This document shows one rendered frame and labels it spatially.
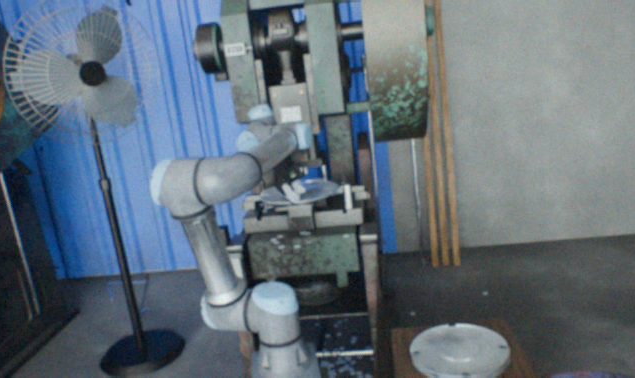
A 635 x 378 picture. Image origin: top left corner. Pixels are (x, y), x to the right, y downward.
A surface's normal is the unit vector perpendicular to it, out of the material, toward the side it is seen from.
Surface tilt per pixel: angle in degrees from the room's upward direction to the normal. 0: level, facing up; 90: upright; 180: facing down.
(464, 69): 90
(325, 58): 90
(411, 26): 91
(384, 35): 95
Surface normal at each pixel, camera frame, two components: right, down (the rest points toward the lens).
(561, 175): -0.08, 0.27
